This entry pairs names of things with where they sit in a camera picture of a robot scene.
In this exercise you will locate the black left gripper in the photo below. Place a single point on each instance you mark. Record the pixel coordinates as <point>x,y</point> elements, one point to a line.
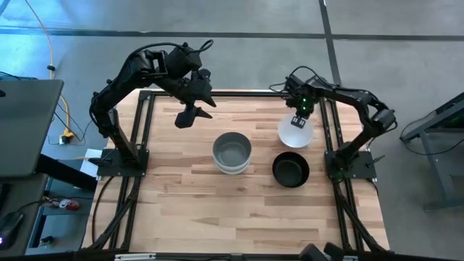
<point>190,87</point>

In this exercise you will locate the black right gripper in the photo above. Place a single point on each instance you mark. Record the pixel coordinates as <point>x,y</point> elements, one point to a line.
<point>302,103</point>

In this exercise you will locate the white plastic bowl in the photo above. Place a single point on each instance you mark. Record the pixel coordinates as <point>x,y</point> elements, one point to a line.
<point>232,169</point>
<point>293,139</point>

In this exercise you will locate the black bowl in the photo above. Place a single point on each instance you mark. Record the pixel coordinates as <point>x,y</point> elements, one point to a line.
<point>290,169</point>

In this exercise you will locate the dark grey bowl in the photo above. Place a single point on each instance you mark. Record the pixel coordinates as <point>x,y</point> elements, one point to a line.
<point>232,150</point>

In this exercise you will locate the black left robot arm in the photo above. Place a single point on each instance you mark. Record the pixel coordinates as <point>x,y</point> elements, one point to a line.
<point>108,90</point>

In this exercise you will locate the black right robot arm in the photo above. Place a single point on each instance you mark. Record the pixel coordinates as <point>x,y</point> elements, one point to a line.
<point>348,95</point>

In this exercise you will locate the white paper sheet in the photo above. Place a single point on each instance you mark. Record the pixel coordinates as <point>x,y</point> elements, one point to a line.
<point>88,167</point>

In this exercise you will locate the dark grey metal cart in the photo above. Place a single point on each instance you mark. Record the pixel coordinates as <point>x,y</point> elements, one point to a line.
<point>431,123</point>

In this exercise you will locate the yellow power plug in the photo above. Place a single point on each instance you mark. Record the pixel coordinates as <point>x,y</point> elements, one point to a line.
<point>67,137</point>

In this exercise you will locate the grey blue shelf cart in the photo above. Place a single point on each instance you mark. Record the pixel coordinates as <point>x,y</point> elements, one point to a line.
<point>61,224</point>

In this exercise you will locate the dark grey desk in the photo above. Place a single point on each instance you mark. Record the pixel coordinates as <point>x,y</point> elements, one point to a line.
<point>21,195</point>

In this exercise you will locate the black computer mouse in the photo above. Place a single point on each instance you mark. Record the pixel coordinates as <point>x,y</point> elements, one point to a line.
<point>9,226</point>

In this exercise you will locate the black aluminium table frame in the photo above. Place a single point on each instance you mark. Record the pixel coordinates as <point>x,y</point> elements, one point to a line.
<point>246,93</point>

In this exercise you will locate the silver metal bracket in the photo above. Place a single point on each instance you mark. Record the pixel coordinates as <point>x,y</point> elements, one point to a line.
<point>349,258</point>
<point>134,257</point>

